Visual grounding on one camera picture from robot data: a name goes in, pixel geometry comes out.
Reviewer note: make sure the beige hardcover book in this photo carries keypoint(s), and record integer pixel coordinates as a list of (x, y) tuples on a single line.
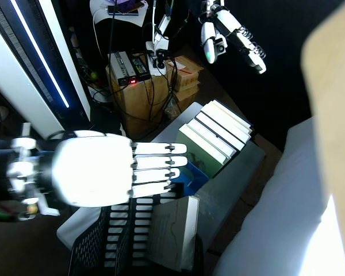
[(169, 235)]

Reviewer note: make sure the cardboard box with white label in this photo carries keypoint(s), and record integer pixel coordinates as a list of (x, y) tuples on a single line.
[(187, 77)]

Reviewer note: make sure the black power plug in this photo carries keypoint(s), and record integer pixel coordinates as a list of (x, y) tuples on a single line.
[(161, 56)]

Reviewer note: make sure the white power strip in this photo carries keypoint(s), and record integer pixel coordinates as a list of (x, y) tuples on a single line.
[(152, 61)]

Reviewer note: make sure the small plain cardboard box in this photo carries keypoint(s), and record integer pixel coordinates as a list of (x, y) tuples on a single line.
[(187, 99)]

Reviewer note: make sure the black Century book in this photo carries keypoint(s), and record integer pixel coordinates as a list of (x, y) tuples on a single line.
[(231, 115)]

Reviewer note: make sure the cream spine book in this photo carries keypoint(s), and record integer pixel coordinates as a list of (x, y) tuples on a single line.
[(226, 120)]

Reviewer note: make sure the black battery charger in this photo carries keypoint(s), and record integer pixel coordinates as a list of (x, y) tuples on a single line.
[(139, 67)]

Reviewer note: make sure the smartphone with purple screen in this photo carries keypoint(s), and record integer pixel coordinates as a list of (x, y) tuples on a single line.
[(129, 4)]

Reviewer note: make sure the dark smartphone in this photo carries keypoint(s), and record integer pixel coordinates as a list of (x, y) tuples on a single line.
[(123, 12)]

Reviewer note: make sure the white spine book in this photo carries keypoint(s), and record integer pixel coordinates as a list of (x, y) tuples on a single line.
[(221, 127)]

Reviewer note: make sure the black Let It Be book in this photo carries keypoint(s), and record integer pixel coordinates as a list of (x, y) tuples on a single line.
[(216, 134)]

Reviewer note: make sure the silver power supply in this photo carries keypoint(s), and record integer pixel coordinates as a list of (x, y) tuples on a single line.
[(119, 66)]

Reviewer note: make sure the black book grey label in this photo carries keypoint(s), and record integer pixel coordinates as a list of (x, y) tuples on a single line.
[(211, 140)]

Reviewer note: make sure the beige blurred panel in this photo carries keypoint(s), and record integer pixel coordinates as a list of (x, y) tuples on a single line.
[(333, 86)]

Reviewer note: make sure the large cardboard box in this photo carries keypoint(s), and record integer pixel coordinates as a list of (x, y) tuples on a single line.
[(135, 109)]

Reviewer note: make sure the white round stool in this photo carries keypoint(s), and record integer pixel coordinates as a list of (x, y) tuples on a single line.
[(97, 13)]

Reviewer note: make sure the green cover book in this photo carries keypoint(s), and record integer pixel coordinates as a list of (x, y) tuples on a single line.
[(197, 156)]

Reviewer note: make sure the small green ball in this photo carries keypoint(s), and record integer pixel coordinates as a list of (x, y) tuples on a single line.
[(94, 75)]

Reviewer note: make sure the blue metal bookend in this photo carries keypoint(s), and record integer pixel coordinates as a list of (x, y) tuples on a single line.
[(199, 179)]

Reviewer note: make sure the white sheet covered couch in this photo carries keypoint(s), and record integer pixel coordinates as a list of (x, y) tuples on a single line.
[(276, 215)]

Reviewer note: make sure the white column with light strip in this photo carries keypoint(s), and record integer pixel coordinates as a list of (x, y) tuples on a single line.
[(17, 86)]

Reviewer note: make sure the black mesh file rack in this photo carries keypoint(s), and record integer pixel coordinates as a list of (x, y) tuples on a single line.
[(86, 247)]

